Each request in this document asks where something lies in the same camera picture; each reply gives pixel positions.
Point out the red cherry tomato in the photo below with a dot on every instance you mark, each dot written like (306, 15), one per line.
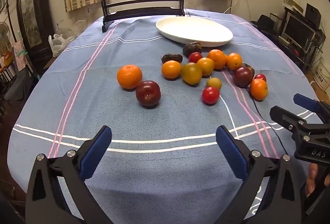
(261, 77)
(195, 57)
(210, 95)

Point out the computer monitor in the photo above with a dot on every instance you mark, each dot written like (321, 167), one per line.
(296, 30)

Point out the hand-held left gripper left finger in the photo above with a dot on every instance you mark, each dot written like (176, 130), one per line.
(95, 151)

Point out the blue striped tablecloth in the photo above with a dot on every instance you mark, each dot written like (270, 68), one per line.
(154, 123)

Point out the large dark brown fruit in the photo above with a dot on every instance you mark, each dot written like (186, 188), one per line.
(192, 48)

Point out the dark brown water chestnut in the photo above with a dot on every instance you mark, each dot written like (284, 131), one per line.
(171, 58)
(249, 67)

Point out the smooth orange fruit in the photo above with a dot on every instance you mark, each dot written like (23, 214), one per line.
(171, 69)
(206, 66)
(234, 61)

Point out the white oval plate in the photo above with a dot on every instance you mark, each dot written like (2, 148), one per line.
(193, 29)

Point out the black speaker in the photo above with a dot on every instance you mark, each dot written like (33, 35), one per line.
(312, 14)

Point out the white bucket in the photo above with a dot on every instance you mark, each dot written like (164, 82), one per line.
(322, 75)

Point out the dark red plum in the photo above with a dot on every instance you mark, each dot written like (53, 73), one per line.
(148, 93)
(242, 77)

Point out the small yellow-green fruit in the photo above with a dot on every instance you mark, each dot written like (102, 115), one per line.
(214, 82)

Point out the yellowish round citrus fruit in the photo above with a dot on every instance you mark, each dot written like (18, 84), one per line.
(191, 73)

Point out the black equipment rack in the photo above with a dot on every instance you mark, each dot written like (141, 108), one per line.
(303, 55)

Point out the black hat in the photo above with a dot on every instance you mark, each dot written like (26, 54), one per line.
(264, 23)

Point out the dark wooden framed cabinet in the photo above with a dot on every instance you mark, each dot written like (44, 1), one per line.
(28, 17)

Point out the white plastic bag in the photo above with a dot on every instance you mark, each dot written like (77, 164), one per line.
(58, 44)

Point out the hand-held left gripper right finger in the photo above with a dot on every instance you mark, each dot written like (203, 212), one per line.
(232, 153)

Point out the large orange mandarin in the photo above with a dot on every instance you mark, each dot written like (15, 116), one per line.
(129, 77)

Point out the person's right hand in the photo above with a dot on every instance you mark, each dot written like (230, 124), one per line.
(312, 177)

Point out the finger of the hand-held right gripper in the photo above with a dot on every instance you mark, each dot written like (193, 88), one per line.
(306, 101)
(283, 115)

